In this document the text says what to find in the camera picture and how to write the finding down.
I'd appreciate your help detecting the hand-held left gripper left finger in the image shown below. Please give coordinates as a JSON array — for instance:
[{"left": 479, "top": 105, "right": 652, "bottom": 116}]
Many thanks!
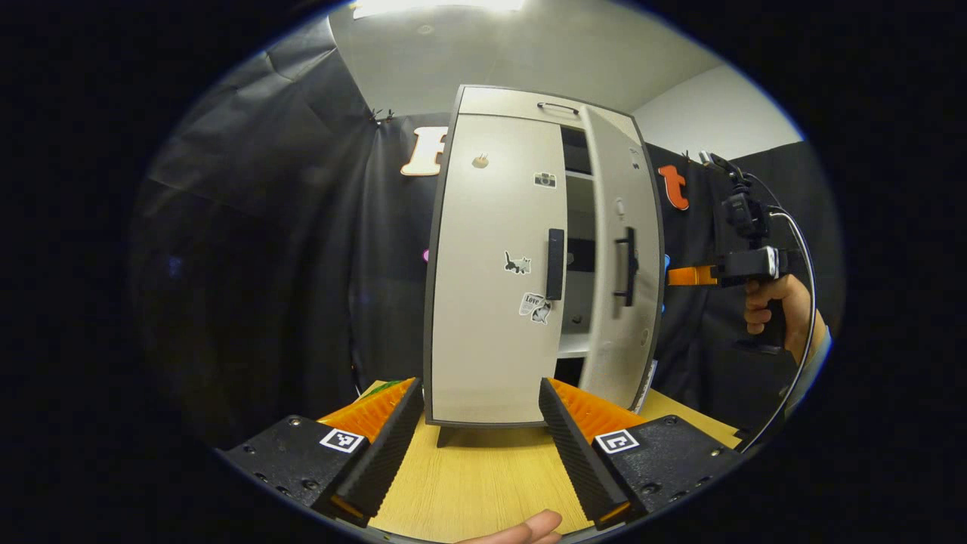
[{"left": 219, "top": 376, "right": 425, "bottom": 528}]

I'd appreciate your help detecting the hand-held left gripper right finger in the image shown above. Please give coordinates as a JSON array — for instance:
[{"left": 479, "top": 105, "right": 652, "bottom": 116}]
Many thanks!
[{"left": 538, "top": 376, "right": 745, "bottom": 531}]

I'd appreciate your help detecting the black cabinet door handle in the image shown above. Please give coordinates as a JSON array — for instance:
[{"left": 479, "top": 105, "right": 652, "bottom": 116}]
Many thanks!
[
  {"left": 613, "top": 227, "right": 640, "bottom": 308},
  {"left": 547, "top": 228, "right": 566, "bottom": 301}
]

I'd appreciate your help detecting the beige double-door shoe cabinet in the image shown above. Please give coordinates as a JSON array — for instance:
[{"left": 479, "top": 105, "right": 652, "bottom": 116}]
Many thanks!
[{"left": 422, "top": 83, "right": 667, "bottom": 448}]

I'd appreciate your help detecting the beige shoe cabinet door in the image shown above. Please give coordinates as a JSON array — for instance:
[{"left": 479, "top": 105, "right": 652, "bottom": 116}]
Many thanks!
[
  {"left": 580, "top": 106, "right": 664, "bottom": 415},
  {"left": 429, "top": 113, "right": 569, "bottom": 424}
]

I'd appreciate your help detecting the beige cabinet drawer front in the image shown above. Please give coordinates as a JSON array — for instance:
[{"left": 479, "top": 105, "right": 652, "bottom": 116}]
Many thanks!
[{"left": 456, "top": 86, "right": 643, "bottom": 144}]

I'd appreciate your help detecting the black backdrop cloth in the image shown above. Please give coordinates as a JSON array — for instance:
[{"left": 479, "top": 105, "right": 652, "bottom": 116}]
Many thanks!
[{"left": 128, "top": 19, "right": 843, "bottom": 454}]

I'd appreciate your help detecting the ceiling light panel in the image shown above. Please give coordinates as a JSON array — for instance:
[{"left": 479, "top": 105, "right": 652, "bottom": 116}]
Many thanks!
[{"left": 351, "top": 0, "right": 526, "bottom": 20}]

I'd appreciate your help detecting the right hand-held gripper cable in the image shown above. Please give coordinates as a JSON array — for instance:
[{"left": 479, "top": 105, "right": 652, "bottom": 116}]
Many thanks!
[{"left": 737, "top": 172, "right": 818, "bottom": 454}]

